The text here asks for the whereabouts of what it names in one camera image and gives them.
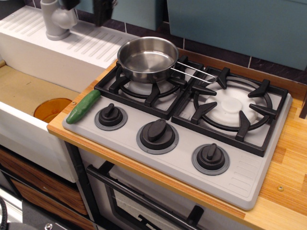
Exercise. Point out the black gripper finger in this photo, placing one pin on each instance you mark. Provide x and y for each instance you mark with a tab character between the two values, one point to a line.
103	10
69	4

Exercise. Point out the stainless steel pan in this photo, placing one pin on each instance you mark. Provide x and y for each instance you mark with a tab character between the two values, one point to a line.
151	59

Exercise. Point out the green toy pickle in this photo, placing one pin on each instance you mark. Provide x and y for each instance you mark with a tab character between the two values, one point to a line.
83	107

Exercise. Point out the black left stove knob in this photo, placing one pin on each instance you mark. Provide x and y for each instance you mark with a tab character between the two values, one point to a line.
111	118

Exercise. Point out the black stove knob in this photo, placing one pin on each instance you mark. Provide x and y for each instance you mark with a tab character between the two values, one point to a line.
210	159
111	118
157	137

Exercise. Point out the black middle stove knob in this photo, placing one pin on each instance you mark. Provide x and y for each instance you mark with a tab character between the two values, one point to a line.
157	137

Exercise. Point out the black right stove knob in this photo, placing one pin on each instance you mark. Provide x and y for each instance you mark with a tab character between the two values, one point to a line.
210	159

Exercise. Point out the grey toy stove top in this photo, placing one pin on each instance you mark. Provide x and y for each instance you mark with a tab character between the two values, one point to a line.
239	185

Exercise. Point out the grey toy faucet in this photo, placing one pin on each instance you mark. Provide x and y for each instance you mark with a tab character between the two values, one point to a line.
58	21

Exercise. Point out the white toy sink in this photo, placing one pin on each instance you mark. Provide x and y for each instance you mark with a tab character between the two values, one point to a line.
34	69

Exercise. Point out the black left burner grate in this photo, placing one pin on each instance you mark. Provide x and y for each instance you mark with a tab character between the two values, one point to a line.
159	99

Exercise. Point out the black burner grate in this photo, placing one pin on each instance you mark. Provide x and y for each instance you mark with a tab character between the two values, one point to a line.
241	112
159	99

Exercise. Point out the orange plastic bowl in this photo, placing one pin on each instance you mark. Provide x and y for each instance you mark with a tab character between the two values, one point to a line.
49	109

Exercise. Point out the black right burner grate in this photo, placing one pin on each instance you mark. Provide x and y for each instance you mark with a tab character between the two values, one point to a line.
241	112

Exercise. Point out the toy oven door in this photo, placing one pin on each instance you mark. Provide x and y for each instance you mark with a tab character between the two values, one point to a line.
135	203

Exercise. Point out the wooden drawer front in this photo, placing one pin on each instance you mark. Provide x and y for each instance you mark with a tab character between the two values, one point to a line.
45	190

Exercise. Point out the black oven door handle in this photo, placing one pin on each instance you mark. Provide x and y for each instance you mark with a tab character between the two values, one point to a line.
102	174

